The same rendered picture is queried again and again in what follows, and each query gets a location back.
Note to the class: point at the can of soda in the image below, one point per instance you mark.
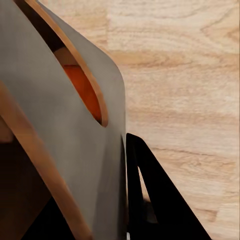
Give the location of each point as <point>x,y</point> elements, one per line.
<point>84,89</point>

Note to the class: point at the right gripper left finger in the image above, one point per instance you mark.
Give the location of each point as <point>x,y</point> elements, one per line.
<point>50,224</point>

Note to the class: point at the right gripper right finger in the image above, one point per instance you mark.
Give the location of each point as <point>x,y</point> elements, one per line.
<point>175,219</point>

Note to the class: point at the trash can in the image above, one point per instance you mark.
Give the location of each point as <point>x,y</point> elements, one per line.
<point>50,143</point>

